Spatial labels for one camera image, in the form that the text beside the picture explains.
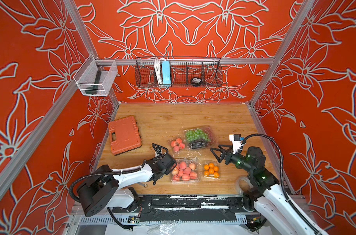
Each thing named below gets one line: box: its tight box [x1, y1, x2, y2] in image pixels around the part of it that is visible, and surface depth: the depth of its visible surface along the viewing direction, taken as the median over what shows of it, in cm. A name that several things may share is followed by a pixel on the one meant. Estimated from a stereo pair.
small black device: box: [190, 76, 202, 84], surface depth 97 cm
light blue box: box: [161, 60, 172, 85], surface depth 91 cm
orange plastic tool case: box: [108, 115, 143, 156], surface depth 96 cm
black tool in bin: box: [85, 70, 102, 95], surface depth 83 cm
